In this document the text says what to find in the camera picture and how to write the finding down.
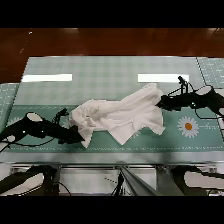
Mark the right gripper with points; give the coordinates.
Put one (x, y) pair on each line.
(168, 101)

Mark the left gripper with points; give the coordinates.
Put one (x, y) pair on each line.
(70, 135)

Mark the white shirt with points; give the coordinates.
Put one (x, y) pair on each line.
(126, 115)

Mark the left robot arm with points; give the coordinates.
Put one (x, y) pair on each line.
(30, 126)

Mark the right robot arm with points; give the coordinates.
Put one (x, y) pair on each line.
(206, 97)

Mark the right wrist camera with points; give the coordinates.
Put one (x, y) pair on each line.
(182, 85)

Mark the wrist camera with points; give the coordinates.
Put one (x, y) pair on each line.
(60, 115)
(182, 85)

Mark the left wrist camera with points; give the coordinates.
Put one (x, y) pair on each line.
(60, 115)

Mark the silver frame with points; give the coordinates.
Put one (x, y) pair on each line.
(133, 180)

